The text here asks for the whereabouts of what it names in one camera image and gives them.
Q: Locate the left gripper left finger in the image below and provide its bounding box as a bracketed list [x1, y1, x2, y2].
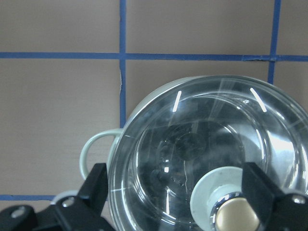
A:
[0, 163, 114, 231]

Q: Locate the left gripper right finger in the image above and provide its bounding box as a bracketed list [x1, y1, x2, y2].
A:
[242, 162, 308, 231]

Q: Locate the glass pot lid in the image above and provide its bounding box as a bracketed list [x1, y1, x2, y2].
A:
[107, 75, 308, 231]

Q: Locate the pale green electric pot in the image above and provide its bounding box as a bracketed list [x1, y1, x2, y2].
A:
[79, 75, 308, 231]

